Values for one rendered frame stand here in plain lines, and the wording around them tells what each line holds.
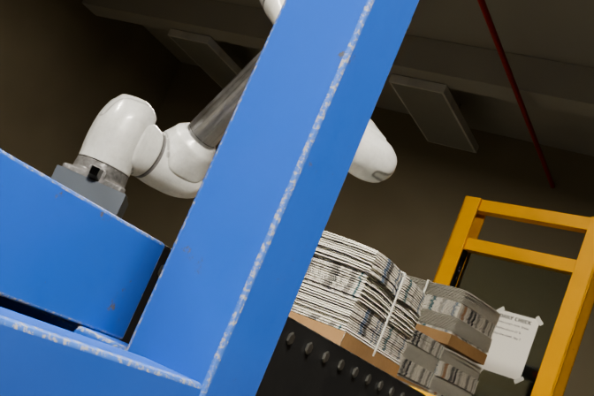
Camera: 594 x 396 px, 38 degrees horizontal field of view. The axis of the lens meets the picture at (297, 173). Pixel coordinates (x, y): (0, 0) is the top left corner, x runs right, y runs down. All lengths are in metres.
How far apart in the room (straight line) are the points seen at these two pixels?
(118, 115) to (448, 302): 1.59
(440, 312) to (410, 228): 6.70
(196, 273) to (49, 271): 0.12
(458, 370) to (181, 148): 1.53
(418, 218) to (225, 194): 9.45
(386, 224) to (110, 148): 7.97
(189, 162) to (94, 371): 1.96
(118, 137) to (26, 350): 1.93
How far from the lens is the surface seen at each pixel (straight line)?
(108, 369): 0.54
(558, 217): 3.98
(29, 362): 0.49
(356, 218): 10.34
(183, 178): 2.51
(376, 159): 1.92
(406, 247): 10.03
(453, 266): 4.12
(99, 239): 0.72
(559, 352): 3.75
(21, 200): 0.65
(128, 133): 2.41
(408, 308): 2.00
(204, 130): 2.46
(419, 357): 3.24
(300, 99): 0.68
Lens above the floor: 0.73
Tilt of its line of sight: 13 degrees up
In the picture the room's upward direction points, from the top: 23 degrees clockwise
